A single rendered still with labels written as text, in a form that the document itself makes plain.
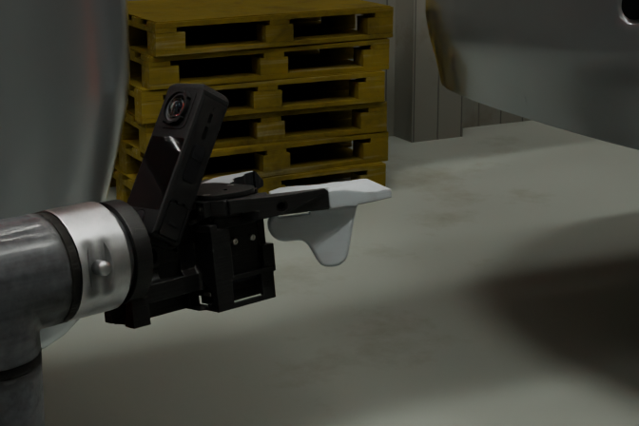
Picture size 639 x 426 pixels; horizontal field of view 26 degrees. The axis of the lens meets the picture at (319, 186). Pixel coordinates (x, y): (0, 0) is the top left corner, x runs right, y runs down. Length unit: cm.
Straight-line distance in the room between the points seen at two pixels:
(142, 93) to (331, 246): 441
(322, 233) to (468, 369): 305
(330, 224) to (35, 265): 22
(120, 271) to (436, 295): 375
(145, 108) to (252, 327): 136
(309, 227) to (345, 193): 4
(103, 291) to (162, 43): 445
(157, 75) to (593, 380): 223
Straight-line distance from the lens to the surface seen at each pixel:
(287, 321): 437
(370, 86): 578
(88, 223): 91
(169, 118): 97
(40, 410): 92
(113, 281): 91
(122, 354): 415
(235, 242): 97
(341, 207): 98
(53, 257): 89
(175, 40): 536
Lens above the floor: 149
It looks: 14 degrees down
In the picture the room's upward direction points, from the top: straight up
